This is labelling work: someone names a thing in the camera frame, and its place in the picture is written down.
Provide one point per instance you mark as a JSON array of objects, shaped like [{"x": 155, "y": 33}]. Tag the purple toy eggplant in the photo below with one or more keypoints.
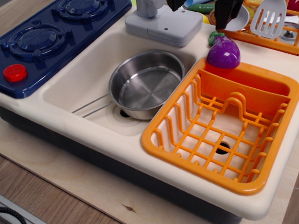
[{"x": 223, "y": 53}]

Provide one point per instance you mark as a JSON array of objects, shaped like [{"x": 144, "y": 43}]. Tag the stainless steel pan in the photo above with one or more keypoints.
[{"x": 142, "y": 84}]

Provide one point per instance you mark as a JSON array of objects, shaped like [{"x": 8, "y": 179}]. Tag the grey toy ladle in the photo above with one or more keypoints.
[{"x": 240, "y": 22}]

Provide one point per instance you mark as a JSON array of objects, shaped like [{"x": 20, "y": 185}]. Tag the green toy cucumber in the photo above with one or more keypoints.
[{"x": 202, "y": 8}]

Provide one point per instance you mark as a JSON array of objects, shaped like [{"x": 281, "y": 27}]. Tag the grey toy faucet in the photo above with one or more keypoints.
[{"x": 155, "y": 20}]

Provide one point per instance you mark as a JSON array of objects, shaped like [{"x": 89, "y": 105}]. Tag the orange utensil rack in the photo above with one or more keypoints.
[{"x": 287, "y": 42}]

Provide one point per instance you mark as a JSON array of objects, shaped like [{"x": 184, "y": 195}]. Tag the grey toy slotted spatula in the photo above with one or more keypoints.
[{"x": 269, "y": 19}]

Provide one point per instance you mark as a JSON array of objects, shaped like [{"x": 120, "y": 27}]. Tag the orange dish drainer basket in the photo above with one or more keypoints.
[{"x": 224, "y": 125}]

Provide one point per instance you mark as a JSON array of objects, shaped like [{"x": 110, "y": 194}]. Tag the blue toy stove top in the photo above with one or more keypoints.
[{"x": 54, "y": 36}]

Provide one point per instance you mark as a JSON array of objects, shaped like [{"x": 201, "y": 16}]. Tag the cream toy kitchen sink unit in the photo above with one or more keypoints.
[{"x": 86, "y": 77}]

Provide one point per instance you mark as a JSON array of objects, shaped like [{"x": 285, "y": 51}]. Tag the red stove knob right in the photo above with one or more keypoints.
[{"x": 15, "y": 73}]

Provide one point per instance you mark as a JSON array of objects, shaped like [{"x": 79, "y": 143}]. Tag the light wooden base board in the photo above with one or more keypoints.
[{"x": 60, "y": 188}]

